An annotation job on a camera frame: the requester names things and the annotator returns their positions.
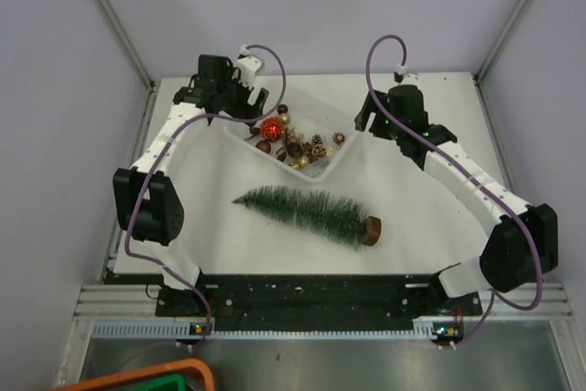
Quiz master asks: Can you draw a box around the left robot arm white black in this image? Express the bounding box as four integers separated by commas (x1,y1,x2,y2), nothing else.
113,47,268,315

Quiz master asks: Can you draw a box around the white plastic basket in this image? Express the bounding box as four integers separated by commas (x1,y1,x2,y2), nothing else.
223,86,357,184

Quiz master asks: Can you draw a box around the brown pine cone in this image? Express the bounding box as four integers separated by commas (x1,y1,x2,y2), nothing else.
311,134,324,147

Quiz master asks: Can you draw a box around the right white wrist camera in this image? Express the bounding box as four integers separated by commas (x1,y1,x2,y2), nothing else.
393,65,418,85

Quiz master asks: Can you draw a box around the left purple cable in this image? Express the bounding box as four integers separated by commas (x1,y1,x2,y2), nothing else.
124,44,288,347

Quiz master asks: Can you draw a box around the orange plastic crate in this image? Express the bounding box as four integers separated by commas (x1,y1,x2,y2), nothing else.
56,358,217,391

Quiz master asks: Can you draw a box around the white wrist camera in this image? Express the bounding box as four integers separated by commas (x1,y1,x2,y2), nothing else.
393,65,418,85
233,45,265,107

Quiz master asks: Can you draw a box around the gold small bauble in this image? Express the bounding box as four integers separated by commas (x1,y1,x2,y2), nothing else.
278,113,290,125

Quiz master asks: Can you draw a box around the small green christmas tree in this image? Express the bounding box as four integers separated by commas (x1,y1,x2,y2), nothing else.
233,186,382,249

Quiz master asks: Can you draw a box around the grey cable duct strip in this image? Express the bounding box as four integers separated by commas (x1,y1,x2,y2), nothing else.
92,320,460,342

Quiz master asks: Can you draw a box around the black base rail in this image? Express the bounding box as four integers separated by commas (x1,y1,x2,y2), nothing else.
156,275,482,331

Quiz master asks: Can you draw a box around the red glitter bauble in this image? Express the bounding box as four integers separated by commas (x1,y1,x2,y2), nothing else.
259,116,286,143

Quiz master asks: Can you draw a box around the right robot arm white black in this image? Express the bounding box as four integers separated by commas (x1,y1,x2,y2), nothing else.
354,84,559,314

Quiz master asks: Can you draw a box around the green plastic crate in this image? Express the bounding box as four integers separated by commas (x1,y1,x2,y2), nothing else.
126,374,188,391

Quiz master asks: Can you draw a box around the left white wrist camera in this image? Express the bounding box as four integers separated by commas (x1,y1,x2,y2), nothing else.
233,45,265,107

